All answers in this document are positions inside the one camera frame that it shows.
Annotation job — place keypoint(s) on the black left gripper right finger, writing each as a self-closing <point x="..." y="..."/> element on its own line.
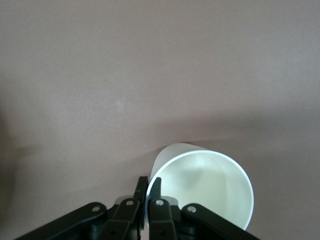
<point x="162" y="220"/>

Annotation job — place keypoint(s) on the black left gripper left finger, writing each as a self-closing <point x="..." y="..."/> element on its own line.
<point x="125" y="217"/>

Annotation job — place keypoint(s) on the white paper cup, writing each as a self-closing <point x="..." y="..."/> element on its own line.
<point x="212" y="180"/>

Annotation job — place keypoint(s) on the brown table cover mat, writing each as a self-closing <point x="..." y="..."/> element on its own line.
<point x="150" y="75"/>

